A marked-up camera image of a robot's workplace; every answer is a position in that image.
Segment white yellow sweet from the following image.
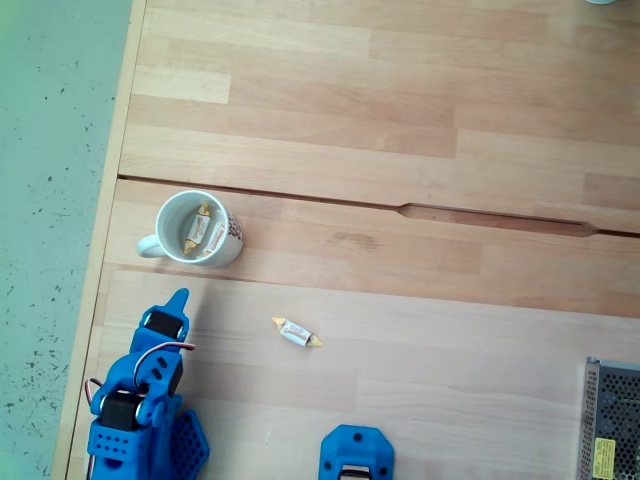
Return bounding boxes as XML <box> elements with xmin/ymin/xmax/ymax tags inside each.
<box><xmin>182</xmin><ymin>201</ymin><xmax>214</xmax><ymax>255</ymax></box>
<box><xmin>271</xmin><ymin>316</ymin><xmax>324</xmax><ymax>349</ymax></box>

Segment white printed mug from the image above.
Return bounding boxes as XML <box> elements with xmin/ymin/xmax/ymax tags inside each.
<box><xmin>136</xmin><ymin>189</ymin><xmax>245</xmax><ymax>269</ymax></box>

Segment metal mesh power supply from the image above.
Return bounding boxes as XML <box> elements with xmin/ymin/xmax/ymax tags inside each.
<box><xmin>577</xmin><ymin>355</ymin><xmax>640</xmax><ymax>480</ymax></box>

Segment blue post base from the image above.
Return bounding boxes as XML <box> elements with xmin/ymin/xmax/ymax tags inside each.
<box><xmin>319</xmin><ymin>424</ymin><xmax>396</xmax><ymax>480</ymax></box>

